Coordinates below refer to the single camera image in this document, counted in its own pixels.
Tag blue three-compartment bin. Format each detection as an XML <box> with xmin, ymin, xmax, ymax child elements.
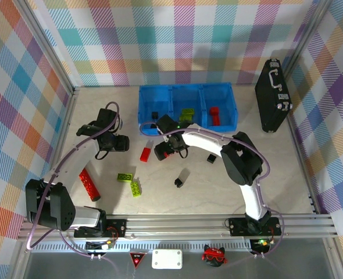
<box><xmin>138</xmin><ymin>83</ymin><xmax>238</xmax><ymax>136</ymax></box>

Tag tall red lego brick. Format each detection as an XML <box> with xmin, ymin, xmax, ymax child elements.
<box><xmin>140</xmin><ymin>147</ymin><xmax>152</xmax><ymax>163</ymax></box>

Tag long red perforated beam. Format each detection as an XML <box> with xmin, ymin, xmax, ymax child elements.
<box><xmin>78</xmin><ymin>168</ymin><xmax>102</xmax><ymax>202</ymax></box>

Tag black briefcase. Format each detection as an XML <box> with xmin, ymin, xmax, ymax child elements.
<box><xmin>254</xmin><ymin>58</ymin><xmax>294</xmax><ymax>134</ymax></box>

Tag black controller board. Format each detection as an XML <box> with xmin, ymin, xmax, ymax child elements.
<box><xmin>250</xmin><ymin>238</ymin><xmax>273</xmax><ymax>253</ymax></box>
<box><xmin>85</xmin><ymin>240</ymin><xmax>116</xmax><ymax>251</ymax></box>

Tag slotted metal strip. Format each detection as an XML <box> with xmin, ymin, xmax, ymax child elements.
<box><xmin>31</xmin><ymin>242</ymin><xmax>253</xmax><ymax>253</ymax></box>

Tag red triangle emblem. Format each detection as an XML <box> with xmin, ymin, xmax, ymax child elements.
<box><xmin>129</xmin><ymin>252</ymin><xmax>147</xmax><ymax>270</ymax></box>

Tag white plastic box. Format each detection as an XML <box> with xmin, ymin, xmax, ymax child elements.
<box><xmin>151</xmin><ymin>249</ymin><xmax>183</xmax><ymax>270</ymax></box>

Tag black cat toy red glasses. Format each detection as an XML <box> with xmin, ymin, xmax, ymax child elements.
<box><xmin>202</xmin><ymin>244</ymin><xmax>228</xmax><ymax>267</ymax></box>

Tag aluminium side rail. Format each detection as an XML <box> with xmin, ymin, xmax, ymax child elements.
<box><xmin>36</xmin><ymin>87</ymin><xmax>81</xmax><ymax>218</ymax></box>

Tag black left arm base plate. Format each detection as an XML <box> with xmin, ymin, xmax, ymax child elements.
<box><xmin>73</xmin><ymin>219</ymin><xmax>128</xmax><ymax>238</ymax></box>

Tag aluminium frame rail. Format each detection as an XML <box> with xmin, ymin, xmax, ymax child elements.
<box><xmin>16</xmin><ymin>214</ymin><xmax>340</xmax><ymax>241</ymax></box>

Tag aluminium frame post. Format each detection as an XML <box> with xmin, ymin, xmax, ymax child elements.
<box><xmin>13</xmin><ymin>0</ymin><xmax>81</xmax><ymax>96</ymax></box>
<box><xmin>281</xmin><ymin>0</ymin><xmax>337</xmax><ymax>85</ymax></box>

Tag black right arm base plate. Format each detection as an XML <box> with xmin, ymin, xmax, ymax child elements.
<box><xmin>228</xmin><ymin>217</ymin><xmax>283</xmax><ymax>237</ymax></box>

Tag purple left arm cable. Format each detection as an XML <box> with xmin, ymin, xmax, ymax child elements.
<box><xmin>26</xmin><ymin>101</ymin><xmax>122</xmax><ymax>259</ymax></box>

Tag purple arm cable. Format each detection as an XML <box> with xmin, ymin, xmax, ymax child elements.
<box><xmin>139</xmin><ymin>121</ymin><xmax>284</xmax><ymax>259</ymax></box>
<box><xmin>26</xmin><ymin>101</ymin><xmax>122</xmax><ymax>259</ymax></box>

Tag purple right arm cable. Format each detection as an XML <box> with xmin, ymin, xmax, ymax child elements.
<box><xmin>139</xmin><ymin>121</ymin><xmax>284</xmax><ymax>259</ymax></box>

